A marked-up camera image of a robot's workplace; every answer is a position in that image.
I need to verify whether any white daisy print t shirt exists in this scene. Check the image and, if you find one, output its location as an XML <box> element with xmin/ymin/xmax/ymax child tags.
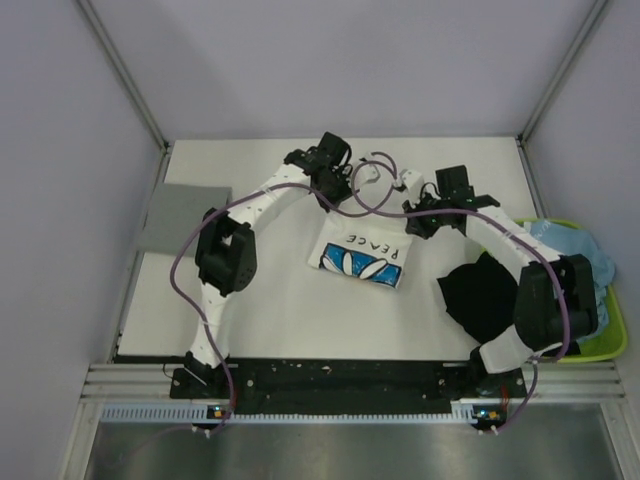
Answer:
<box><xmin>308</xmin><ymin>212</ymin><xmax>413</xmax><ymax>289</ymax></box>

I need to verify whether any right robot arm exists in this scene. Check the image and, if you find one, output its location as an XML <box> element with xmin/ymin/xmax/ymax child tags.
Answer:
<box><xmin>398</xmin><ymin>165</ymin><xmax>597</xmax><ymax>396</ymax></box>

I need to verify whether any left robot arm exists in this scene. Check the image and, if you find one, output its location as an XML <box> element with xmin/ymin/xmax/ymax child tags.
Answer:
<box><xmin>185</xmin><ymin>132</ymin><xmax>352</xmax><ymax>397</ymax></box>

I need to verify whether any light blue t shirt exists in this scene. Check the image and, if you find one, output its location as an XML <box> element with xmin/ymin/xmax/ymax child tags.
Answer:
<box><xmin>523</xmin><ymin>219</ymin><xmax>615</xmax><ymax>339</ymax></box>

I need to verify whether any black t shirt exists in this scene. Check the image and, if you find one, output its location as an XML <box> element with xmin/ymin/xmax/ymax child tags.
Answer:
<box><xmin>438</xmin><ymin>252</ymin><xmax>597</xmax><ymax>359</ymax></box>

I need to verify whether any folded grey t shirt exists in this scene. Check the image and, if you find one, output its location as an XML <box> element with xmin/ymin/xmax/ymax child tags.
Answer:
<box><xmin>137</xmin><ymin>183</ymin><xmax>232</xmax><ymax>257</ymax></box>

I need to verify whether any green plastic basket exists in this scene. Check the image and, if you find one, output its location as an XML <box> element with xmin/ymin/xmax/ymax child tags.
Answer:
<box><xmin>516</xmin><ymin>219</ymin><xmax>628</xmax><ymax>363</ymax></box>

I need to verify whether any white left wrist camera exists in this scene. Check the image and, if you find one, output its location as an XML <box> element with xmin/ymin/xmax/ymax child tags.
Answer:
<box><xmin>356</xmin><ymin>153</ymin><xmax>381</xmax><ymax>184</ymax></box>

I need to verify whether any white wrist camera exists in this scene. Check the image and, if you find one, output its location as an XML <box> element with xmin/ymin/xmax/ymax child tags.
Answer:
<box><xmin>356</xmin><ymin>153</ymin><xmax>381</xmax><ymax>184</ymax></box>
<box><xmin>393</xmin><ymin>169</ymin><xmax>425</xmax><ymax>198</ymax></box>

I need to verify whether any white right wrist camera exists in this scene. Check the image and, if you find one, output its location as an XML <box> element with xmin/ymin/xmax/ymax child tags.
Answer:
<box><xmin>393</xmin><ymin>169</ymin><xmax>425</xmax><ymax>198</ymax></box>

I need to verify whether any aluminium front frame rail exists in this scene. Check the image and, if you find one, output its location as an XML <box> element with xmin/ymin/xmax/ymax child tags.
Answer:
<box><xmin>81</xmin><ymin>359</ymin><xmax>625</xmax><ymax>403</ymax></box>

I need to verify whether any left aluminium corner post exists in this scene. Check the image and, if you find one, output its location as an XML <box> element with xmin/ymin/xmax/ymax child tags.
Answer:
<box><xmin>73</xmin><ymin>0</ymin><xmax>169</xmax><ymax>151</ymax></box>

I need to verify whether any aluminium corner post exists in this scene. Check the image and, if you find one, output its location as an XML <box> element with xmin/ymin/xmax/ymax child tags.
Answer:
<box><xmin>73</xmin><ymin>0</ymin><xmax>169</xmax><ymax>151</ymax></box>
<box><xmin>517</xmin><ymin>0</ymin><xmax>613</xmax><ymax>144</ymax></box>

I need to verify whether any right aluminium corner post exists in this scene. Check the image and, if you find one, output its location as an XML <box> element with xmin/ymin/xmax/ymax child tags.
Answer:
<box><xmin>517</xmin><ymin>0</ymin><xmax>613</xmax><ymax>144</ymax></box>

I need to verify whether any grey slotted cable duct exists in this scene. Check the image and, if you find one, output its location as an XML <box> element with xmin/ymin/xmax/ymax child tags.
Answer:
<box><xmin>100</xmin><ymin>403</ymin><xmax>503</xmax><ymax>426</ymax></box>

